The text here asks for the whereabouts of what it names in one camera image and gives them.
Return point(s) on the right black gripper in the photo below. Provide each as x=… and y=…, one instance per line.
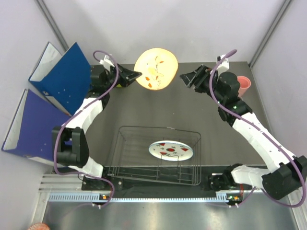
x=202, y=74

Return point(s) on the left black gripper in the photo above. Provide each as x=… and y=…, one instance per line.
x=129, y=74

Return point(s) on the beige wooden plate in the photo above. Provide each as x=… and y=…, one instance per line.
x=158, y=67

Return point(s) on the pink plastic cup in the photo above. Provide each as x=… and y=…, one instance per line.
x=245, y=83

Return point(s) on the white plate with red pattern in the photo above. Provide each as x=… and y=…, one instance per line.
x=169, y=150

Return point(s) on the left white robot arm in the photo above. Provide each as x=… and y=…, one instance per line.
x=70, y=147

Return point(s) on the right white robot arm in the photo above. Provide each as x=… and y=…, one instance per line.
x=284, y=171

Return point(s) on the orange mesh object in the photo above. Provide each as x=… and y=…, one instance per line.
x=39, y=226

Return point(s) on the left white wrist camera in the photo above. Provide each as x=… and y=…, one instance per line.
x=106, y=62

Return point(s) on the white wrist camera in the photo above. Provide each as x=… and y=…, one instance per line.
x=224, y=66
x=106, y=62

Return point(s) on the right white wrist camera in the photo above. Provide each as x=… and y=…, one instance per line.
x=224, y=66

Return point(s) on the blue ring binder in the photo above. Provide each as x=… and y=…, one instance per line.
x=63, y=79

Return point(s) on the black wire dish rack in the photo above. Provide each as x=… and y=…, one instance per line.
x=131, y=157

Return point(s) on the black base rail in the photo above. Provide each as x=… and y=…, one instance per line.
x=131, y=188

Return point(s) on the purple ring binder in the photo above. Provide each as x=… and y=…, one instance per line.
x=29, y=135

